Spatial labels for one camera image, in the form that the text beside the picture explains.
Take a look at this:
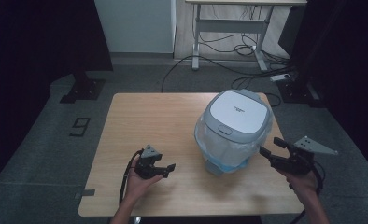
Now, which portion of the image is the translucent plastic bin liner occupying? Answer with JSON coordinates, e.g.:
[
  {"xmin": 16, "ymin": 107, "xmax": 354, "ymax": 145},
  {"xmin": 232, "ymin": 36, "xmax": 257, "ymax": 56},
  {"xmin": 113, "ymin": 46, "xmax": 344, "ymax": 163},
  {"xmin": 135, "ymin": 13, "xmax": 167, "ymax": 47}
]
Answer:
[{"xmin": 193, "ymin": 114, "xmax": 274, "ymax": 175}]

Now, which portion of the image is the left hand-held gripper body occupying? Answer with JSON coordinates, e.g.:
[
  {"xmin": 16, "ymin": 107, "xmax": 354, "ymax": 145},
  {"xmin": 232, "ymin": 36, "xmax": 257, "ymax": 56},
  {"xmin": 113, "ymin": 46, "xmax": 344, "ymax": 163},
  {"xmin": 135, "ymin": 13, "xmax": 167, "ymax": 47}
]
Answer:
[{"xmin": 134, "ymin": 144, "xmax": 163, "ymax": 180}]

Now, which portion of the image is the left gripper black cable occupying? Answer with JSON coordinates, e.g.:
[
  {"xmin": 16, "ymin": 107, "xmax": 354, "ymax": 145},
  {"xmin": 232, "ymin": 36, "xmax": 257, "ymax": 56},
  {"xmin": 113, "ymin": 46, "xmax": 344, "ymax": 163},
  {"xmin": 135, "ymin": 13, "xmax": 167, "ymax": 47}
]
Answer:
[{"xmin": 119, "ymin": 148, "xmax": 145, "ymax": 206}]

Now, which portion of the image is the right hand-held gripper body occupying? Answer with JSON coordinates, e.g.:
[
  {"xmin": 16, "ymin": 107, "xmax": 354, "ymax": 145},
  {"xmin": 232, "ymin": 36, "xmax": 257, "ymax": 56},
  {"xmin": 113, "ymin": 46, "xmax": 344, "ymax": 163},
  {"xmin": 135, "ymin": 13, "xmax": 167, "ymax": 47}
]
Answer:
[{"xmin": 273, "ymin": 135, "xmax": 339, "ymax": 176}]

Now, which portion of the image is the white power strip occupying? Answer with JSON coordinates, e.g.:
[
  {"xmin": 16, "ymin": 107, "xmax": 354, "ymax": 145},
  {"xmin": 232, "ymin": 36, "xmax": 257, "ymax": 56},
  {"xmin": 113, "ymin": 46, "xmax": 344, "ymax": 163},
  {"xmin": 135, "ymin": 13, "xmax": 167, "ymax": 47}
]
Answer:
[{"xmin": 269, "ymin": 73, "xmax": 294, "ymax": 83}]

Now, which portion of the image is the black stand base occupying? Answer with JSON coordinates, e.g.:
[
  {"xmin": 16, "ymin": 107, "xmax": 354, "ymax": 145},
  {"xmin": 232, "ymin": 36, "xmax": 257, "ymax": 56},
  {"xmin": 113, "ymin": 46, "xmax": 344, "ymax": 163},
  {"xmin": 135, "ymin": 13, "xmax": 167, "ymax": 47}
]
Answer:
[
  {"xmin": 59, "ymin": 71, "xmax": 106, "ymax": 105},
  {"xmin": 276, "ymin": 78, "xmax": 326, "ymax": 109}
]

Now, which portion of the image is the long black floor cable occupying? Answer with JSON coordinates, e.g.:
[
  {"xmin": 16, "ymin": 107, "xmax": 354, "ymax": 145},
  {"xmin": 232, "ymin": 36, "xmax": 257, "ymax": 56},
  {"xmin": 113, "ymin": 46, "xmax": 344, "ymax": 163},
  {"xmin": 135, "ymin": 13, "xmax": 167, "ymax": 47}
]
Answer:
[{"xmin": 160, "ymin": 54, "xmax": 295, "ymax": 93}]

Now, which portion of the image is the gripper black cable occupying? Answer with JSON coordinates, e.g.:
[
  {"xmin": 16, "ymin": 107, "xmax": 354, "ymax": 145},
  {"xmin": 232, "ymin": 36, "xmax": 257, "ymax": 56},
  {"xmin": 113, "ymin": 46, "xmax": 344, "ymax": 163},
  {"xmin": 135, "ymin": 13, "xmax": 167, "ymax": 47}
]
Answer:
[
  {"xmin": 119, "ymin": 148, "xmax": 145, "ymax": 206},
  {"xmin": 292, "ymin": 161, "xmax": 327, "ymax": 224}
]

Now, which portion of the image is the black cable bundle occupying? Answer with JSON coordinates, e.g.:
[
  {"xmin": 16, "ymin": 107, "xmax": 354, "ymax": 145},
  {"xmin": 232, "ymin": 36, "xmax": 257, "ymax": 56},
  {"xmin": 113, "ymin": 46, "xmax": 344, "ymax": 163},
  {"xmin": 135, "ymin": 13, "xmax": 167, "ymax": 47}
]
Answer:
[{"xmin": 197, "ymin": 6, "xmax": 290, "ymax": 63}]

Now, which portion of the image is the person's left hand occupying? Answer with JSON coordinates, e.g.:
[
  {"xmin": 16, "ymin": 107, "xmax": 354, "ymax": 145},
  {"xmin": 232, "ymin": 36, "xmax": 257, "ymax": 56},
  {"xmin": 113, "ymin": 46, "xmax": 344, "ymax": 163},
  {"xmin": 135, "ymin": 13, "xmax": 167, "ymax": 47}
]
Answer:
[{"xmin": 124, "ymin": 156, "xmax": 164, "ymax": 202}]

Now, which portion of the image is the person's right hand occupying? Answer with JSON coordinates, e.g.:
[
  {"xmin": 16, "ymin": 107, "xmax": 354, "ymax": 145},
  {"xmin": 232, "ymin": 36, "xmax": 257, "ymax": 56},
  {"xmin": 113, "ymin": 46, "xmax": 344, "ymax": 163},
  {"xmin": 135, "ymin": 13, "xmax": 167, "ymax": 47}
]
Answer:
[{"xmin": 286, "ymin": 172, "xmax": 318, "ymax": 201}]

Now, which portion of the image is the white standing desk frame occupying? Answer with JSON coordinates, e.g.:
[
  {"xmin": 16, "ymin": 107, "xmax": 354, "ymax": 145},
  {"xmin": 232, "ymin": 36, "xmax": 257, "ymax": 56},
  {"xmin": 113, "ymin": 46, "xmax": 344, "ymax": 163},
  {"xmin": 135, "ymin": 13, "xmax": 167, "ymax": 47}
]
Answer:
[{"xmin": 185, "ymin": 0, "xmax": 308, "ymax": 73}]

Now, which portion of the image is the dark curtain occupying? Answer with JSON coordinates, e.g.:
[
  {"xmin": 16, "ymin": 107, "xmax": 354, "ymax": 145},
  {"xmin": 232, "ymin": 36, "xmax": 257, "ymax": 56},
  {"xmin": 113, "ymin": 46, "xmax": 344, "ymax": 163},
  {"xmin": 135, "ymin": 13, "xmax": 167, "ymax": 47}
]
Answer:
[
  {"xmin": 278, "ymin": 0, "xmax": 368, "ymax": 174},
  {"xmin": 0, "ymin": 0, "xmax": 114, "ymax": 190}
]

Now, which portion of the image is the black cable loop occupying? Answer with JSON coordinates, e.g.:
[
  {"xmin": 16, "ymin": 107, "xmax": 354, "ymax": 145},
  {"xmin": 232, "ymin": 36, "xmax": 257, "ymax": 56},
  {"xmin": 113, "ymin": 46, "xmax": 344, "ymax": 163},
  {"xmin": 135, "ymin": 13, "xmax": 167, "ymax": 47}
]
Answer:
[{"xmin": 263, "ymin": 91, "xmax": 282, "ymax": 108}]

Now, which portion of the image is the grey tape strip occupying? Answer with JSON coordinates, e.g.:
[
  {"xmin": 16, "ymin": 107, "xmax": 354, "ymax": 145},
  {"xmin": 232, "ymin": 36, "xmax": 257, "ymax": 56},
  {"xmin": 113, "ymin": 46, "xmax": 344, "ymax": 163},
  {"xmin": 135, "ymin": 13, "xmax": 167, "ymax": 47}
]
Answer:
[{"xmin": 74, "ymin": 189, "xmax": 96, "ymax": 201}]

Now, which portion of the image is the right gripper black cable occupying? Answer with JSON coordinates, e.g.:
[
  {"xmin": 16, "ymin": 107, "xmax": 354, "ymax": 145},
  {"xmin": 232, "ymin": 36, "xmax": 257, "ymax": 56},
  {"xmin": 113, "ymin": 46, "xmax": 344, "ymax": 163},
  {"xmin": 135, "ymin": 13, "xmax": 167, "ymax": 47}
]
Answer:
[{"xmin": 292, "ymin": 161, "xmax": 327, "ymax": 224}]

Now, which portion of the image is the grey white lidded trash can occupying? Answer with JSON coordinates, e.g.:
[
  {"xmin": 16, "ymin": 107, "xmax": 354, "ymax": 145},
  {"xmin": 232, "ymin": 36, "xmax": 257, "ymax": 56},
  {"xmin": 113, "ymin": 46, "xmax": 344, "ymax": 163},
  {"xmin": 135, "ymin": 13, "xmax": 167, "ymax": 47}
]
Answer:
[{"xmin": 193, "ymin": 89, "xmax": 274, "ymax": 177}]

